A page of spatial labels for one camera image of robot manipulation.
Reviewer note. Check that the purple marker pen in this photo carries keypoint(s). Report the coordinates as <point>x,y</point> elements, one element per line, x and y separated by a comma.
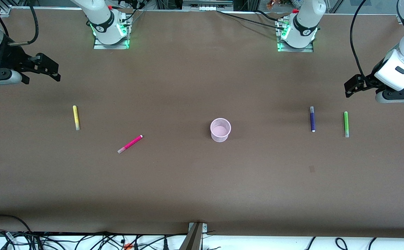
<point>312,119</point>

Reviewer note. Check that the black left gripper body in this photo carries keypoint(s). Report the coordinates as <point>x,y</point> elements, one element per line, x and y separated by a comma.
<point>368,81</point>

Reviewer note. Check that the brown paper table cover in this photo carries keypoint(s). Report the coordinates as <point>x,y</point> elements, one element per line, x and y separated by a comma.
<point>202,86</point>

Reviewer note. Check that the pink highlighter pen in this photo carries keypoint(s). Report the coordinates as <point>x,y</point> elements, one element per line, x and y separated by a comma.
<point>129,144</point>

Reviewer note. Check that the pink mesh pen holder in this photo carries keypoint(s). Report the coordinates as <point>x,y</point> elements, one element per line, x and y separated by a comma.
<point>220,131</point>

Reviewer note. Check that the grey metal electronics box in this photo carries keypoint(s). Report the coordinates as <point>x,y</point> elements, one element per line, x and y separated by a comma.
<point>207,4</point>

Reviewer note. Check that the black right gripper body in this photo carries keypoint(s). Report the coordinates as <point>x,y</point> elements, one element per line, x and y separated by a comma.
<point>10,58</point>

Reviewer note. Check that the green highlighter pen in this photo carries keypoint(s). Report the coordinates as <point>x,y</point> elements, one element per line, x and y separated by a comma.
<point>346,124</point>

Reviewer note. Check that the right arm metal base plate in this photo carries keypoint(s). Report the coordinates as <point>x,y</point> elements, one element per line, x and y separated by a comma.
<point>99,46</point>

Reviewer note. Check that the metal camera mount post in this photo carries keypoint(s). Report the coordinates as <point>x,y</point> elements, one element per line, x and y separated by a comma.
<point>193,239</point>

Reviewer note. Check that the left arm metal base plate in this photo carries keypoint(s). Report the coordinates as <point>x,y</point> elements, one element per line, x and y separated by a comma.
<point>309,49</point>

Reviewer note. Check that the aluminium table frame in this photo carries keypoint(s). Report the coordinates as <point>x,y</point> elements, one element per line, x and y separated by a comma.
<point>5,10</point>

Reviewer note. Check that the yellow highlighter pen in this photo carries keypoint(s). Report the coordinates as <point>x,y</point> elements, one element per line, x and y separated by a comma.
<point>76,118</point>

